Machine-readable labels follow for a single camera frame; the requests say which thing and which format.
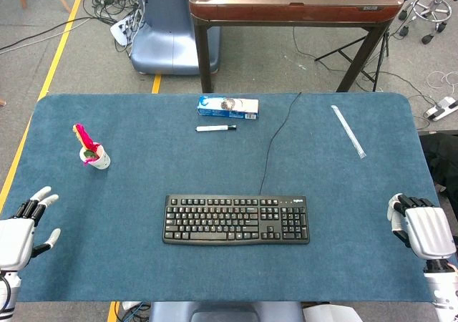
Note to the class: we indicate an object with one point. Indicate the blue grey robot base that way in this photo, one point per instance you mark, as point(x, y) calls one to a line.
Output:
point(168, 39)

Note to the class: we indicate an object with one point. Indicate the black stool chrome wheeled base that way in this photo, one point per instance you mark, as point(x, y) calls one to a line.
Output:
point(431, 9)

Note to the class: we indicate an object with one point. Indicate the grey blue robot torso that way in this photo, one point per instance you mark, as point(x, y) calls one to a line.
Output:
point(222, 313)

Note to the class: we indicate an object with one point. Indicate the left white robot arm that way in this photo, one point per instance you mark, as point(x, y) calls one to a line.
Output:
point(9, 286)

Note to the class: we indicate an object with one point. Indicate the black Logitech keyboard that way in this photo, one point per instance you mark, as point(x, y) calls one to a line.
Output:
point(222, 222)

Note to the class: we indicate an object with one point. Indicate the blue felt table mat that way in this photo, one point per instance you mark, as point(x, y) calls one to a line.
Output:
point(222, 161)

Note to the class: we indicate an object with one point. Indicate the short yellow floor tape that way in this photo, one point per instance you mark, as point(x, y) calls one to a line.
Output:
point(156, 84)

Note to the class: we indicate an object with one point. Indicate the white grey power strip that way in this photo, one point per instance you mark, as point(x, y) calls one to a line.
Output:
point(442, 108)

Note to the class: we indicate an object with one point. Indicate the black tripod stand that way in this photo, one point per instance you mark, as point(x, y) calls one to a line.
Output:
point(358, 68)

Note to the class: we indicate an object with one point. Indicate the white paper cup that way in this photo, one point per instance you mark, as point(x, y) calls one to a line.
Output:
point(102, 161)

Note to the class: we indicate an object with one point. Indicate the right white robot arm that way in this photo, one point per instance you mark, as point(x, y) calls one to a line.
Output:
point(443, 290)

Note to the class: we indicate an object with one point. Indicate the clear plastic wrapped strip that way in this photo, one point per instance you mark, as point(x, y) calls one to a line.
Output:
point(348, 130)

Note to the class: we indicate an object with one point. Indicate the long yellow floor tape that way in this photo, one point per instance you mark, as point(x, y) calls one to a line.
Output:
point(59, 50)

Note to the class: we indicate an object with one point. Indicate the brown mahjong table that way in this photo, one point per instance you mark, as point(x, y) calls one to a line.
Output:
point(293, 9)

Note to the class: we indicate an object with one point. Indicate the blue white cardboard box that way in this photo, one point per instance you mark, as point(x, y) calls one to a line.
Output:
point(214, 108)

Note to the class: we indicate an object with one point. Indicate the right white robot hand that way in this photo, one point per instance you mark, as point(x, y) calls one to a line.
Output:
point(429, 229)

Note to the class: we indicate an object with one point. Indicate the white power strip with plugs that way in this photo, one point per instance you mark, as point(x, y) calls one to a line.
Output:
point(120, 32)

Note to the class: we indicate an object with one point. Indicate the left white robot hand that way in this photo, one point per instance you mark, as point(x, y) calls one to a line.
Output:
point(16, 239)

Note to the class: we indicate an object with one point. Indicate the white marker black cap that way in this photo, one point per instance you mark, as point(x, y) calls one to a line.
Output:
point(213, 128)

